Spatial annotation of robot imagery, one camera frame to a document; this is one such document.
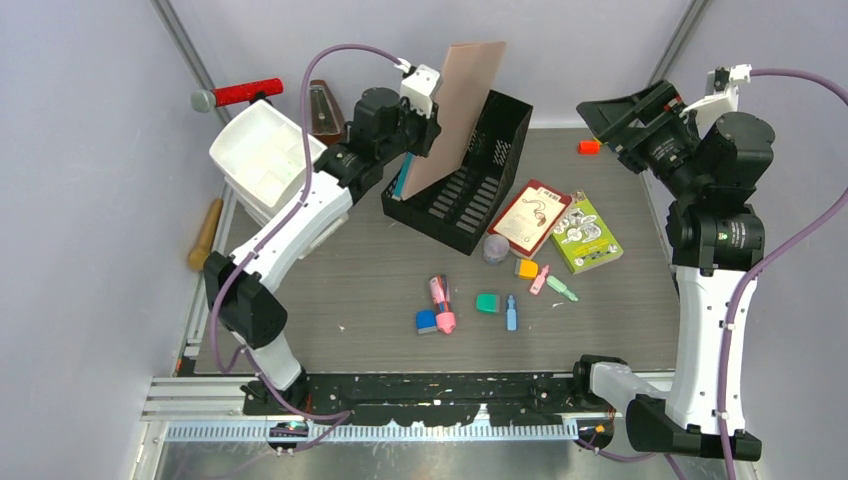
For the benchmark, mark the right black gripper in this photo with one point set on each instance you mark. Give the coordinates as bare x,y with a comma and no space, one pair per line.
610,118

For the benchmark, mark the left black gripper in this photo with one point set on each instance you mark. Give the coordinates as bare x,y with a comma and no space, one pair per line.
428,127

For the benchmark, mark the pink cardboard folder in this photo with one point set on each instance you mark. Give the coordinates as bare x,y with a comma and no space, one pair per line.
468,73

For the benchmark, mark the green illustrated book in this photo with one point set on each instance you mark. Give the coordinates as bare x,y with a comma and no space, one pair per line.
582,238

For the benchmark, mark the red brown book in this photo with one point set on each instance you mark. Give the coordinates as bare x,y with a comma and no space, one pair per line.
530,217

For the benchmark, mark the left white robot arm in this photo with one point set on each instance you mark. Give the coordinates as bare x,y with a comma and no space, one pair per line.
241,294

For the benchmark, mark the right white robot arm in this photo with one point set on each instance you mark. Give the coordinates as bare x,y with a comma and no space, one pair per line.
709,156

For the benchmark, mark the teal folder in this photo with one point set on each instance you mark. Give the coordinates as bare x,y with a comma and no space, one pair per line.
397,190

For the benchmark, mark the orange toy block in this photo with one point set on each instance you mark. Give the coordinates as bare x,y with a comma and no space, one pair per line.
588,147

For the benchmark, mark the brown wooden metronome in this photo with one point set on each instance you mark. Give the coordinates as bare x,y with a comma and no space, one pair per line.
327,120

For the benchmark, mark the black mesh file organizer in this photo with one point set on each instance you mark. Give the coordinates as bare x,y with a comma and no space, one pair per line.
457,210

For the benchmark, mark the clear jar of pins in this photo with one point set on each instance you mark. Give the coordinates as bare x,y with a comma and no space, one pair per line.
496,248

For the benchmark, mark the white plastic drawer unit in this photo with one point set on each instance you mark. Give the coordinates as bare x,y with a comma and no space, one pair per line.
268,160

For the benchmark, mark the orange eraser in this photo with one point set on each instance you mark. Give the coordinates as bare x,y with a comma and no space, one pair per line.
526,269

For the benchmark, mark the green eraser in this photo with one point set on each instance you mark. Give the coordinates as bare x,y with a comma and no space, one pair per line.
487,303

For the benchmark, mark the blue eraser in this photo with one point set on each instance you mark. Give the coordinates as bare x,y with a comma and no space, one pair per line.
426,322

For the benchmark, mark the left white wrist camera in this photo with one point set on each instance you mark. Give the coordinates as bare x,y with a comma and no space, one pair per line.
419,85

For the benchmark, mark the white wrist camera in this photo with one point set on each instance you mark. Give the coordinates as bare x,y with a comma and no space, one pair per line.
419,85
722,96

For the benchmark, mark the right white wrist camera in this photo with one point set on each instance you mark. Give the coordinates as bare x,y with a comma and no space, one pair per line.
722,96

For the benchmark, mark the red handled microphone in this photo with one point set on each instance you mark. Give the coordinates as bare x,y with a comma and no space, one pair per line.
206,100

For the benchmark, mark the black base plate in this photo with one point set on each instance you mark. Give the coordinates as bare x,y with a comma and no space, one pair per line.
432,400

